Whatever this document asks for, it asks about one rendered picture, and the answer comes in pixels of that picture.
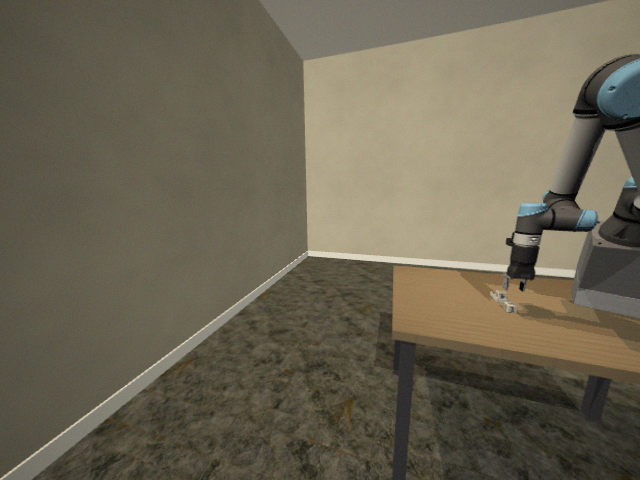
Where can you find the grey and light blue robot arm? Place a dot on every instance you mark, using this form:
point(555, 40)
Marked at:
point(615, 89)

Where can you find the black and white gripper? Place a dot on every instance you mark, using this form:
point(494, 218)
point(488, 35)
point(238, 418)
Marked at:
point(523, 258)

